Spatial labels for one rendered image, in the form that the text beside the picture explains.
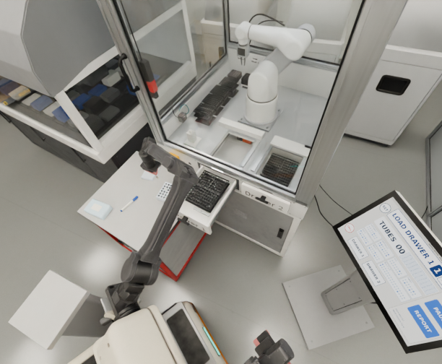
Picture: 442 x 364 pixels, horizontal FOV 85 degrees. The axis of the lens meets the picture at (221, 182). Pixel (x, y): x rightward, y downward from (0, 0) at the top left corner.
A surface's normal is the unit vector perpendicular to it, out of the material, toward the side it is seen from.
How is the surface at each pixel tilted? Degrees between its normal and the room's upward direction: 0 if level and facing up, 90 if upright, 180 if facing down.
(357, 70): 90
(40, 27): 90
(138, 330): 42
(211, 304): 0
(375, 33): 90
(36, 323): 0
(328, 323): 5
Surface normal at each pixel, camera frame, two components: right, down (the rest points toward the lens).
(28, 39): 0.86, 0.39
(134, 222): -0.07, -0.56
